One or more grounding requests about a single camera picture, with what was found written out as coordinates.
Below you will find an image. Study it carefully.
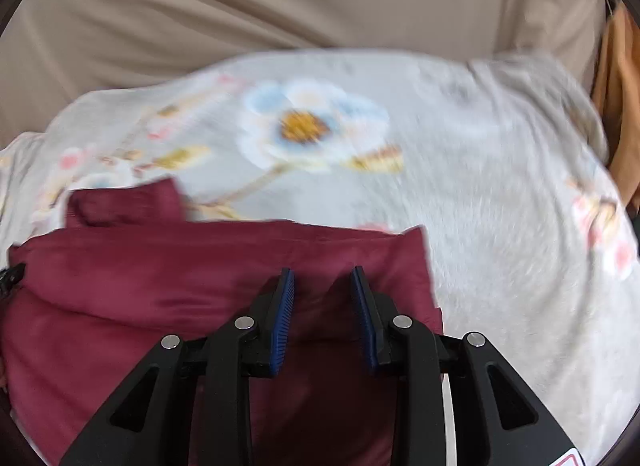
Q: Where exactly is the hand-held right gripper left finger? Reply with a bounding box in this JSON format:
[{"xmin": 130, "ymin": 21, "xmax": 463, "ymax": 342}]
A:
[{"xmin": 59, "ymin": 267, "xmax": 297, "ymax": 466}]

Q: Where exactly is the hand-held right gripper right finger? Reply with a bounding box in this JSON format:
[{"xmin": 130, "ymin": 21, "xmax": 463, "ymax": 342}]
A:
[{"xmin": 349, "ymin": 266, "xmax": 584, "ymax": 466}]

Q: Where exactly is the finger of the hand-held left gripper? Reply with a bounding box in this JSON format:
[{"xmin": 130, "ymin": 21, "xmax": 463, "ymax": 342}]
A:
[{"xmin": 0, "ymin": 264, "xmax": 26, "ymax": 303}]

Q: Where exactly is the maroon puffer jacket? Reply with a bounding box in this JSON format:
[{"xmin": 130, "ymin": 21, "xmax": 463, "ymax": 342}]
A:
[{"xmin": 0, "ymin": 177, "xmax": 445, "ymax": 466}]

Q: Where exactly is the white floral blanket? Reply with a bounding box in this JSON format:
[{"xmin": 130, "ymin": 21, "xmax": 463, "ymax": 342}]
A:
[{"xmin": 0, "ymin": 48, "xmax": 640, "ymax": 466}]

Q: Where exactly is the orange hanging cloth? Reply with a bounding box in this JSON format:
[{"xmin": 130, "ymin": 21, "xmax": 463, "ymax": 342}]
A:
[{"xmin": 590, "ymin": 0, "xmax": 640, "ymax": 211}]

